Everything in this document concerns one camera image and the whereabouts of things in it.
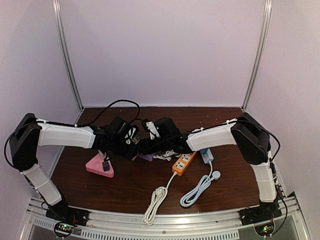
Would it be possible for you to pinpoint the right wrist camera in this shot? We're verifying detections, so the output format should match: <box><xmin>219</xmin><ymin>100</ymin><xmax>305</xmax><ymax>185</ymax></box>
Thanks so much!
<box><xmin>143</xmin><ymin>117</ymin><xmax>181</xmax><ymax>140</ymax></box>

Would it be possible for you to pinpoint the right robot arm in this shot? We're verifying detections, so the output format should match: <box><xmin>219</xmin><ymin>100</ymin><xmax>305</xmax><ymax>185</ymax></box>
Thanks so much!
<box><xmin>137</xmin><ymin>112</ymin><xmax>277</xmax><ymax>221</ymax></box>

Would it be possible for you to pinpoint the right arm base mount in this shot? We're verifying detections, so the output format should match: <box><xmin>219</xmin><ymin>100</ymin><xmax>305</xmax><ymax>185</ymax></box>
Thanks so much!
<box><xmin>239</xmin><ymin>200</ymin><xmax>282</xmax><ymax>226</ymax></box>

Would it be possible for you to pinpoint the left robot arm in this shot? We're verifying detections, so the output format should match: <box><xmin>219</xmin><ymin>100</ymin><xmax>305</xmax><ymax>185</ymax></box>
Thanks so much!
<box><xmin>4</xmin><ymin>113</ymin><xmax>139</xmax><ymax>222</ymax></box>

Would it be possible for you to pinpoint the purple strip white cable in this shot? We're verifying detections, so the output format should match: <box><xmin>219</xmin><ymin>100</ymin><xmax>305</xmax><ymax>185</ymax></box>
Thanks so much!
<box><xmin>152</xmin><ymin>149</ymin><xmax>182</xmax><ymax>161</ymax></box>

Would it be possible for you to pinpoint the right aluminium post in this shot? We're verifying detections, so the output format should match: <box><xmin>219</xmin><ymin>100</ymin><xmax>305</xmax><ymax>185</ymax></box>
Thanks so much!
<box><xmin>241</xmin><ymin>0</ymin><xmax>273</xmax><ymax>112</ymax></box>

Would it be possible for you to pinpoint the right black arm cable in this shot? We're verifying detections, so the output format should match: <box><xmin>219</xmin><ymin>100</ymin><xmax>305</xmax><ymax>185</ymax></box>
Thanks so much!
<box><xmin>134</xmin><ymin>118</ymin><xmax>288</xmax><ymax>233</ymax></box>

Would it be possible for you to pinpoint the light blue power strip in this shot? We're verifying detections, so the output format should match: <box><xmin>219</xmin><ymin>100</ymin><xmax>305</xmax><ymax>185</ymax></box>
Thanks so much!
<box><xmin>200</xmin><ymin>148</ymin><xmax>214</xmax><ymax>164</ymax></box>

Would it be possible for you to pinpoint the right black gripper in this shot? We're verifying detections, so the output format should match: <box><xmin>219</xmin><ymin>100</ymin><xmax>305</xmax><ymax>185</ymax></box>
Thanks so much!
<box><xmin>136</xmin><ymin>137</ymin><xmax>173</xmax><ymax>156</ymax></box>

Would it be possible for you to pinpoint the aluminium front rail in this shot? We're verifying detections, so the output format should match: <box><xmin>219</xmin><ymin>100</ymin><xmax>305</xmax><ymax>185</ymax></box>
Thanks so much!
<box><xmin>18</xmin><ymin>197</ymin><xmax>311</xmax><ymax>240</ymax></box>

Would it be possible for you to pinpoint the pink triangular socket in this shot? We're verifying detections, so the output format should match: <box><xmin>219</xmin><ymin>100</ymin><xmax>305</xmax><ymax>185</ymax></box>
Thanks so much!
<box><xmin>85</xmin><ymin>153</ymin><xmax>115</xmax><ymax>178</ymax></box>

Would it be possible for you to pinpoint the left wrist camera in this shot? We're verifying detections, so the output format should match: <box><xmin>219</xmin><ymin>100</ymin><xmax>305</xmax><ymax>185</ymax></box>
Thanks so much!
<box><xmin>109</xmin><ymin>116</ymin><xmax>139</xmax><ymax>145</ymax></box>

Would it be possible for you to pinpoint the white charger plug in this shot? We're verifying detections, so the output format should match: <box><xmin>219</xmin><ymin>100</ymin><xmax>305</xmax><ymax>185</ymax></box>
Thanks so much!
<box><xmin>98</xmin><ymin>150</ymin><xmax>106</xmax><ymax>160</ymax></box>

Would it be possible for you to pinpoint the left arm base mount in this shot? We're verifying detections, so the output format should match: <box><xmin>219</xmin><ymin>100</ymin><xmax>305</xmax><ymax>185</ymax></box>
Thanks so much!
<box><xmin>42</xmin><ymin>195</ymin><xmax>89</xmax><ymax>226</ymax></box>

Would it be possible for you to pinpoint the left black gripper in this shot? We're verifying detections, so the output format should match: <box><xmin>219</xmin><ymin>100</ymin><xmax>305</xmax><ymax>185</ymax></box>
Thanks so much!
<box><xmin>109</xmin><ymin>138</ymin><xmax>138</xmax><ymax>161</ymax></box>

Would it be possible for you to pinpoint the white coiled cable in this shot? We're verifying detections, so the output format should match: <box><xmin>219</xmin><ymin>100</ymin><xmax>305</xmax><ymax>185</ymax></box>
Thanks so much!
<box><xmin>142</xmin><ymin>171</ymin><xmax>178</xmax><ymax>225</ymax></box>

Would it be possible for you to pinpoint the purple power strip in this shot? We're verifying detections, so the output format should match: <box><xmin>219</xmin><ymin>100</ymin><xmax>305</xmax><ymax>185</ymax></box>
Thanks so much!
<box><xmin>138</xmin><ymin>153</ymin><xmax>155</xmax><ymax>162</ymax></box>

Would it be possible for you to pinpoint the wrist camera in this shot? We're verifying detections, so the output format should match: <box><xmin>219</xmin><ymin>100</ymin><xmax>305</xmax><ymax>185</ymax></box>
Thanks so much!
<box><xmin>109</xmin><ymin>116</ymin><xmax>139</xmax><ymax>145</ymax></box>
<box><xmin>143</xmin><ymin>117</ymin><xmax>181</xmax><ymax>140</ymax></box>

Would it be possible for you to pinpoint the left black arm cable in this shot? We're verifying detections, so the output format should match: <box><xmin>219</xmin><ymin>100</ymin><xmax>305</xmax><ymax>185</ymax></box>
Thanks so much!
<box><xmin>3</xmin><ymin>99</ymin><xmax>141</xmax><ymax>171</ymax></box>

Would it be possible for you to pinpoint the blue square plug adapter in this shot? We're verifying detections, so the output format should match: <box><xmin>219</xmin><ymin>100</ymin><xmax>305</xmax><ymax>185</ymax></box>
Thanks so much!
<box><xmin>200</xmin><ymin>148</ymin><xmax>209</xmax><ymax>154</ymax></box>

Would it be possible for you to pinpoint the dark green cube adapter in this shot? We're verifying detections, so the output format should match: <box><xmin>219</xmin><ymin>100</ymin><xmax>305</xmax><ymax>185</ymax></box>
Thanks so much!
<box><xmin>132</xmin><ymin>136</ymin><xmax>141</xmax><ymax>144</ymax></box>

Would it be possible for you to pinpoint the orange power strip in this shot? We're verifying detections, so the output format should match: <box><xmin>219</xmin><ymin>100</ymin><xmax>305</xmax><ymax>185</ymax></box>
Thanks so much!
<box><xmin>172</xmin><ymin>151</ymin><xmax>197</xmax><ymax>176</ymax></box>

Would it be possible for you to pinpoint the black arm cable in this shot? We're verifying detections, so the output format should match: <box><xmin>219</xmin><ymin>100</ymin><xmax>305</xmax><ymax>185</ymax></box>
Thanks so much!
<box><xmin>3</xmin><ymin>99</ymin><xmax>141</xmax><ymax>171</ymax></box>
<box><xmin>134</xmin><ymin>118</ymin><xmax>288</xmax><ymax>233</ymax></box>

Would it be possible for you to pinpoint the light blue coiled cable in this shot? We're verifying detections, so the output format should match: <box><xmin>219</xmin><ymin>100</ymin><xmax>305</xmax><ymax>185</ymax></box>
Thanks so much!
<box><xmin>179</xmin><ymin>162</ymin><xmax>222</xmax><ymax>208</ymax></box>

